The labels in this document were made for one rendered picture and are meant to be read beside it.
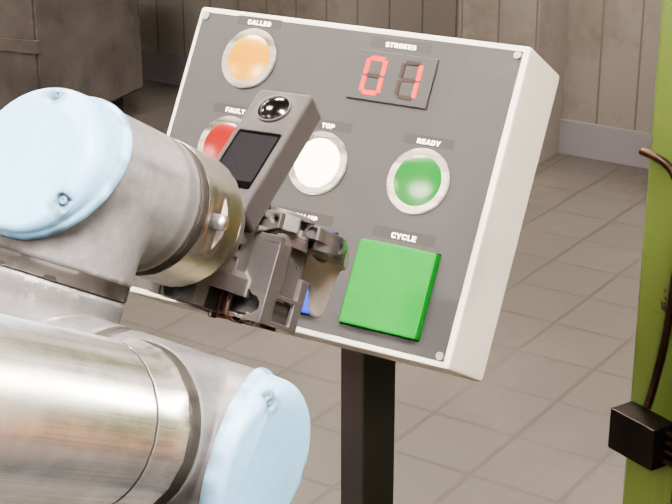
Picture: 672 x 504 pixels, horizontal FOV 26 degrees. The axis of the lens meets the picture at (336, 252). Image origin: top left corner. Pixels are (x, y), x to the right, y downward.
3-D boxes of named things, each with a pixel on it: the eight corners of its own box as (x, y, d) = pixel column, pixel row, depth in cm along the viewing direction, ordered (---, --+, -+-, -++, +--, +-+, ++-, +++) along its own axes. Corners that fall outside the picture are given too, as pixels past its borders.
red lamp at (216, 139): (223, 178, 131) (221, 132, 130) (198, 165, 135) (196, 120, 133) (252, 172, 133) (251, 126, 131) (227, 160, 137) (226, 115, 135)
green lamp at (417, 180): (419, 216, 122) (420, 166, 120) (386, 201, 125) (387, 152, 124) (448, 209, 123) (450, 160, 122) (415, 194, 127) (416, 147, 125)
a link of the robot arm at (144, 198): (-67, 225, 83) (-11, 59, 83) (66, 268, 94) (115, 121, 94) (57, 264, 78) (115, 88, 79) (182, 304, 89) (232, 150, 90)
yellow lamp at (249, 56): (247, 88, 132) (246, 41, 131) (222, 78, 136) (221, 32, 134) (277, 84, 134) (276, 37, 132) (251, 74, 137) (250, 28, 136)
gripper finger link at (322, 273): (322, 323, 114) (264, 302, 106) (341, 250, 114) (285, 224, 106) (356, 331, 112) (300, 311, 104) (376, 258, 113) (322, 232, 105)
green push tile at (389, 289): (414, 340, 120) (437, 252, 120) (336, 321, 124) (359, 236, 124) (423, 343, 122) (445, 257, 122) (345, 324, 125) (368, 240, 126)
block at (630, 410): (651, 472, 140) (654, 431, 138) (607, 447, 144) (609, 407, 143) (673, 463, 141) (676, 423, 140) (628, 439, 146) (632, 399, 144)
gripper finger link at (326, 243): (305, 259, 110) (248, 234, 103) (311, 237, 110) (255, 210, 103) (359, 271, 108) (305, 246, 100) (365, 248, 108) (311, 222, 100)
